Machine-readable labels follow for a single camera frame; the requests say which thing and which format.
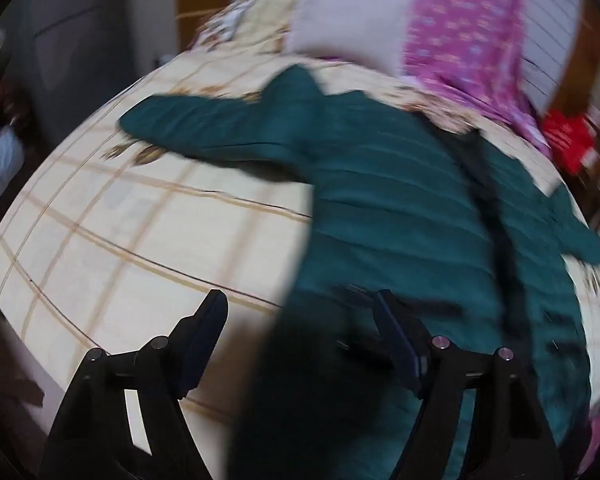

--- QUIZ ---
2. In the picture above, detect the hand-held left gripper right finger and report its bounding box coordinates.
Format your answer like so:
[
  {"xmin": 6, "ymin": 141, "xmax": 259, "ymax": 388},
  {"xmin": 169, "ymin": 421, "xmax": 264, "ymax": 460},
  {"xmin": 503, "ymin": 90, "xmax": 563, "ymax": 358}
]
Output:
[{"xmin": 372, "ymin": 288, "xmax": 566, "ymax": 480}]

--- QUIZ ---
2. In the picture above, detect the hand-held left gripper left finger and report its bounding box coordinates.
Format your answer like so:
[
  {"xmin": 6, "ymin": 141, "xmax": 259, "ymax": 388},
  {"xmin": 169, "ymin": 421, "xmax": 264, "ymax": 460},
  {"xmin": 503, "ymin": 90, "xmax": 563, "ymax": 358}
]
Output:
[{"xmin": 40, "ymin": 288, "xmax": 229, "ymax": 480}]

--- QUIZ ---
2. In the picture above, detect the dark green quilted jacket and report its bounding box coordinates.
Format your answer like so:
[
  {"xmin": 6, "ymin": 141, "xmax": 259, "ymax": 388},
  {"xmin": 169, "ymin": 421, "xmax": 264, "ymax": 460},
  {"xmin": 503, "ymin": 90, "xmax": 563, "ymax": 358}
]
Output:
[{"xmin": 119, "ymin": 65, "xmax": 600, "ymax": 480}]

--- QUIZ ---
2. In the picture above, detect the bed with cream checked sheet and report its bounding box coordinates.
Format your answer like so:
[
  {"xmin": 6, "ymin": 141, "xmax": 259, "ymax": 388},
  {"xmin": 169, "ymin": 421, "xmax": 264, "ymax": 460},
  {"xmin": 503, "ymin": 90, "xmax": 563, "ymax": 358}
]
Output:
[{"xmin": 0, "ymin": 0, "xmax": 600, "ymax": 431}]

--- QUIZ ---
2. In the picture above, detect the red plastic bag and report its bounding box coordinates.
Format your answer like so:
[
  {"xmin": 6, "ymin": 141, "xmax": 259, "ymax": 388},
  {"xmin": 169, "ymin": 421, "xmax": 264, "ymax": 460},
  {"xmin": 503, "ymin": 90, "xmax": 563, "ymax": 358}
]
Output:
[{"xmin": 542, "ymin": 110, "xmax": 593, "ymax": 173}]

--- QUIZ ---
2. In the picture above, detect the white plastic bag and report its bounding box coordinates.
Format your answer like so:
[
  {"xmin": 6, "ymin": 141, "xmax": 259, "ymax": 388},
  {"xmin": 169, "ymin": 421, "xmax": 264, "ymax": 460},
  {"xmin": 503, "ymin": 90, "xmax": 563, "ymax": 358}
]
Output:
[{"xmin": 0, "ymin": 125, "xmax": 26, "ymax": 211}]

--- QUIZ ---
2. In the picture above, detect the pink flowered blanket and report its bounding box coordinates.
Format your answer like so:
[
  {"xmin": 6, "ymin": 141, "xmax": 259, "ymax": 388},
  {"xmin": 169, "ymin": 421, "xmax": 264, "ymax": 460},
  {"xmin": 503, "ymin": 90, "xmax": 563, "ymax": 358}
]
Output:
[{"xmin": 320, "ymin": 0, "xmax": 553, "ymax": 158}]

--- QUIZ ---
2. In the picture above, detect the white square pillow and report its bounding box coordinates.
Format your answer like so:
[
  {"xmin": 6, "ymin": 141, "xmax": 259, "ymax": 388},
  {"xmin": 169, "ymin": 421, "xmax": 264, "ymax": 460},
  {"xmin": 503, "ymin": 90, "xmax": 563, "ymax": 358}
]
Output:
[{"xmin": 286, "ymin": 0, "xmax": 413, "ymax": 77}]

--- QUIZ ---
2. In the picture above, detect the cream floral pillow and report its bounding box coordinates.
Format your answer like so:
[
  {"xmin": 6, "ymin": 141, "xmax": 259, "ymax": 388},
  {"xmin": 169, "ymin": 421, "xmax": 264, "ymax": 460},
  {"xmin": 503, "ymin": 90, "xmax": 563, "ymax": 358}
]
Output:
[{"xmin": 192, "ymin": 0, "xmax": 301, "ymax": 56}]

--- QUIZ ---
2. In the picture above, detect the grey wardrobe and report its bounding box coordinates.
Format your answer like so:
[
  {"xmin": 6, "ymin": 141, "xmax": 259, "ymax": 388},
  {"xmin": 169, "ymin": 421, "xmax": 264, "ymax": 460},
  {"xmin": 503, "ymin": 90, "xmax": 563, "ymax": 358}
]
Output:
[{"xmin": 10, "ymin": 0, "xmax": 181, "ymax": 146}]

